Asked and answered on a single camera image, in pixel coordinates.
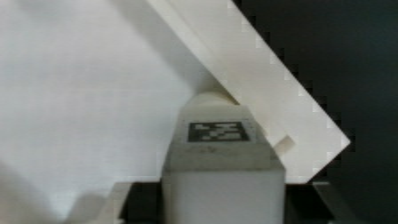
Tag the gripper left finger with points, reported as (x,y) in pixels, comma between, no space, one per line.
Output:
(133,206)

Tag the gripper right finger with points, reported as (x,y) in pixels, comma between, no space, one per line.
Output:
(314,205)

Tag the white table leg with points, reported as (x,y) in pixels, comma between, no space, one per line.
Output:
(222,174)

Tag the white square tabletop part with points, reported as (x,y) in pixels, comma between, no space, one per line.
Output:
(106,61)

